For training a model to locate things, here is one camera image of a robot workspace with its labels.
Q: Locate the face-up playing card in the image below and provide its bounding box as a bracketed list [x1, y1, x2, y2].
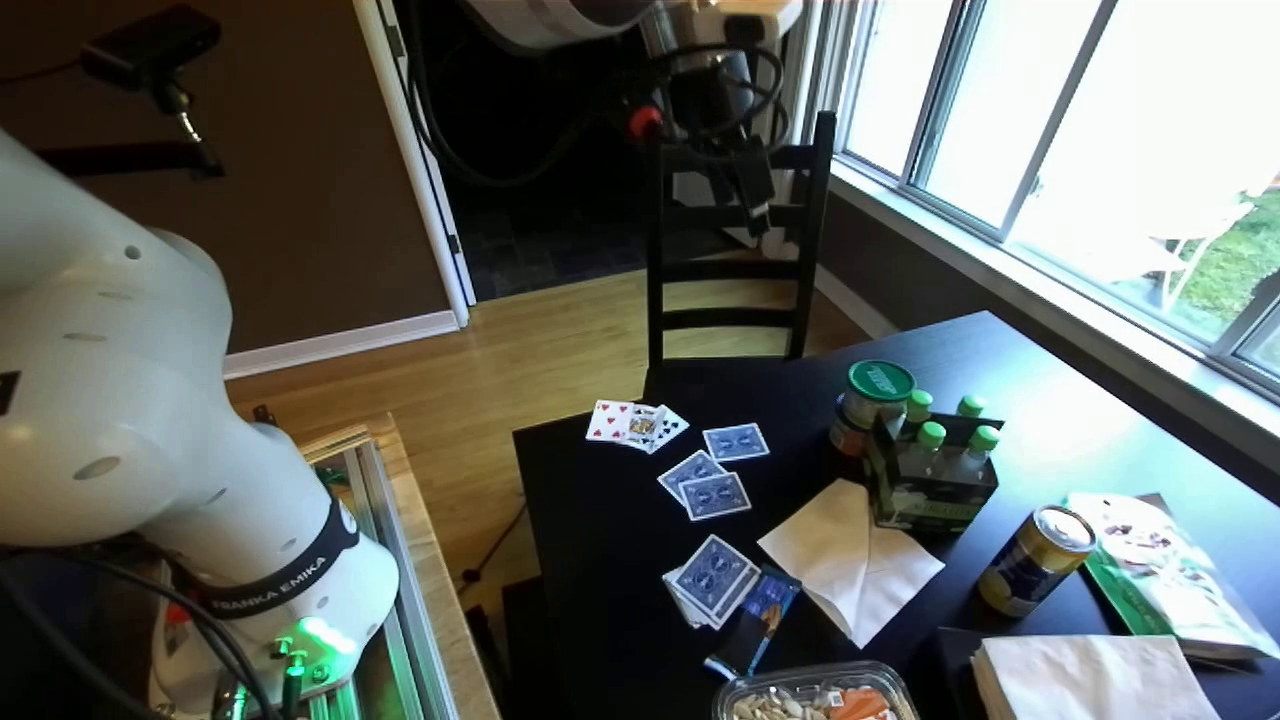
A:
[583, 394, 633, 451]
[615, 401, 674, 457]
[651, 401, 691, 457]

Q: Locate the clear plastic food container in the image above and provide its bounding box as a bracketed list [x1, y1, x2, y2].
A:
[709, 657, 925, 720]

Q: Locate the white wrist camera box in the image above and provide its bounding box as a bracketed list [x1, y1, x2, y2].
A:
[719, 0, 808, 44]

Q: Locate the wood framed glass stand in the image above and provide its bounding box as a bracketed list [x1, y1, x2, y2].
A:
[297, 410, 505, 720]

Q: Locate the white patterned packet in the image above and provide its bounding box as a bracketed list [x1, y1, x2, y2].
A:
[1063, 487, 1280, 663]

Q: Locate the yellow can white lid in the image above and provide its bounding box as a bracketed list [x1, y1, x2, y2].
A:
[978, 501, 1102, 618]

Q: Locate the white napkin stack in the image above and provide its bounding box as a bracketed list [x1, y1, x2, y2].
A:
[968, 630, 1230, 720]

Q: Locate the white door frame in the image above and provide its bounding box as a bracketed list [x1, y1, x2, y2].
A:
[347, 0, 480, 328]

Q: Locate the blue-back card deck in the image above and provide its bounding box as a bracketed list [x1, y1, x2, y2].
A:
[659, 533, 766, 635]

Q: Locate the black wooden chair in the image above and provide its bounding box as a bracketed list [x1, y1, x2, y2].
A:
[642, 108, 841, 404]

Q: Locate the blue-back playing card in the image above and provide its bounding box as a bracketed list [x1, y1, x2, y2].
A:
[702, 420, 776, 468]
[675, 470, 757, 529]
[651, 446, 728, 506]

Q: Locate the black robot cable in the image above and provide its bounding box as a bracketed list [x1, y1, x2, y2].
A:
[0, 543, 291, 720]

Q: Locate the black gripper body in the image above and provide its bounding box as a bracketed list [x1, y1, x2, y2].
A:
[659, 34, 787, 157]

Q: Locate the blue playing card box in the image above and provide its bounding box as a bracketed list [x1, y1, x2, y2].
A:
[702, 568, 805, 686]

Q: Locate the white window frame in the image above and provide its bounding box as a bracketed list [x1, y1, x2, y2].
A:
[817, 0, 1280, 457]

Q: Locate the white paper napkin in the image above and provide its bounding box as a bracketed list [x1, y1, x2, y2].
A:
[757, 477, 950, 652]

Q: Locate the blue round object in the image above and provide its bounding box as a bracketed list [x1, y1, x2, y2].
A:
[841, 357, 920, 433]

